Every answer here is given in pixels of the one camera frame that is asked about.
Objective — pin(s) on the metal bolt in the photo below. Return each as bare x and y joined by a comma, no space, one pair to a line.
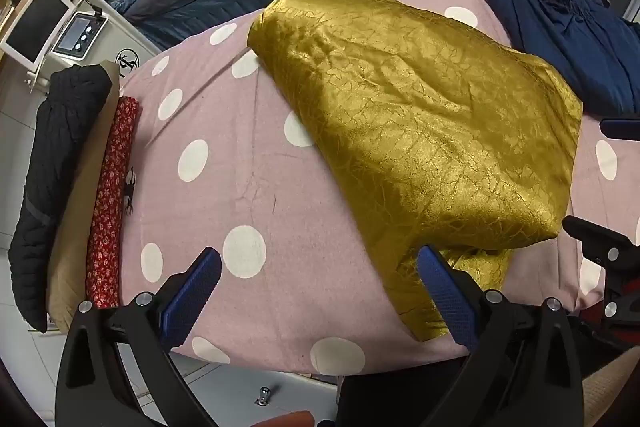
263,396

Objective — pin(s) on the gold satin jacket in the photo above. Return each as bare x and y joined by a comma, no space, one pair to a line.
410,107

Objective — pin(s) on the red floral cloth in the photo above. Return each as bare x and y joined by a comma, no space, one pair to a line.
112,197

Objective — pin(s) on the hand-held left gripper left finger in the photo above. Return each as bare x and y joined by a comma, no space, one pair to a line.
192,292

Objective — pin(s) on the pink polka dot blanket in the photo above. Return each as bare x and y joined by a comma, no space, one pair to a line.
225,187

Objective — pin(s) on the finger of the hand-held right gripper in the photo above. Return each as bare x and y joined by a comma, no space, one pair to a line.
602,241
620,128

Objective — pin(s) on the person's dark clothing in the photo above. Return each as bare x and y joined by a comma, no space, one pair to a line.
400,402

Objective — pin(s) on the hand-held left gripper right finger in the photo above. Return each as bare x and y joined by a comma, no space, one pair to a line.
447,297

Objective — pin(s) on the white framed monitor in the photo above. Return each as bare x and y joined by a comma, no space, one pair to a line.
35,24

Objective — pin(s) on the navy blue garment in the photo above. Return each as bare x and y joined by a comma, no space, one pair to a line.
575,37

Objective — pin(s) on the white machine with control panel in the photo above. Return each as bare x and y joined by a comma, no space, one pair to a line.
122,39

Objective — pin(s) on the black quilted garment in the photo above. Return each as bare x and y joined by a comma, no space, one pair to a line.
55,147

